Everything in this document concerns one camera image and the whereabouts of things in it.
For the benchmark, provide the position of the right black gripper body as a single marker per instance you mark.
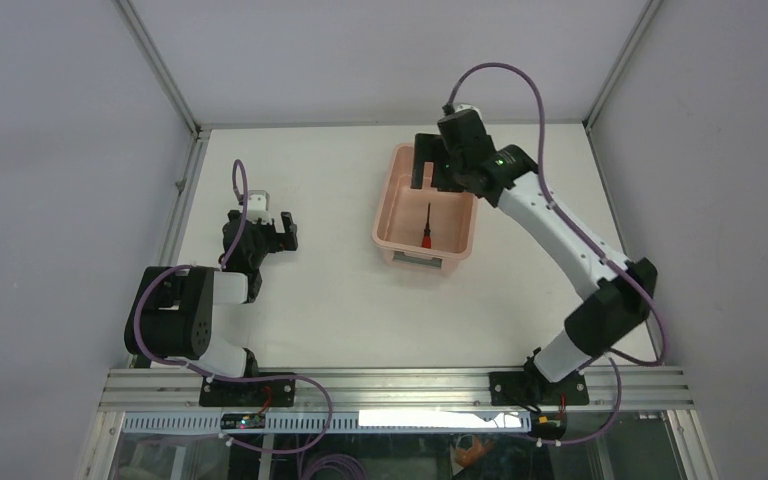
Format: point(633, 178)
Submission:
point(458, 161)

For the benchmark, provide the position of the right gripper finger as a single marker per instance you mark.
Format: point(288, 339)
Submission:
point(428, 151)
point(443, 180)

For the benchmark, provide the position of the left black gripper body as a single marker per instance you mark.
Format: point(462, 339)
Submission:
point(265, 236)

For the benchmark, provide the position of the red black screwdriver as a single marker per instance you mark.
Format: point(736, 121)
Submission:
point(426, 241)

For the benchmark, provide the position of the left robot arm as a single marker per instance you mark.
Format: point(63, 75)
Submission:
point(171, 320)

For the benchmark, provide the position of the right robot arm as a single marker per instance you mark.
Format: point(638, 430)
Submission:
point(615, 291)

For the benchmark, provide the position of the pink plastic bin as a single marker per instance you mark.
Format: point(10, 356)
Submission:
point(400, 217)

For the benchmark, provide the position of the orange object under table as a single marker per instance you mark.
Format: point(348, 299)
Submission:
point(468, 449)

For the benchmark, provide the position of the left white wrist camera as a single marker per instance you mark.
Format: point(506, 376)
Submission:
point(257, 209)

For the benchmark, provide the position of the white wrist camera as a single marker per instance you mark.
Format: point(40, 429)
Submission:
point(457, 109)
point(257, 209)

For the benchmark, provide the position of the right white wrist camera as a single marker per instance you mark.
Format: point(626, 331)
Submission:
point(457, 109)

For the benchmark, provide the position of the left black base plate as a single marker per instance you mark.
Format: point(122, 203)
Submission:
point(278, 393)

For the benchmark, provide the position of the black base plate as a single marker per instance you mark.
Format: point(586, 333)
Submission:
point(521, 388)
point(278, 393)

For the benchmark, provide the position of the white slotted cable duct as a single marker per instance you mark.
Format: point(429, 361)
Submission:
point(368, 421)

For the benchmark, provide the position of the aluminium mounting rail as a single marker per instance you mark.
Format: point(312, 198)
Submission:
point(353, 389)

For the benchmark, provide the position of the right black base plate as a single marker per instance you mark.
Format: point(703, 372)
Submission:
point(521, 388)

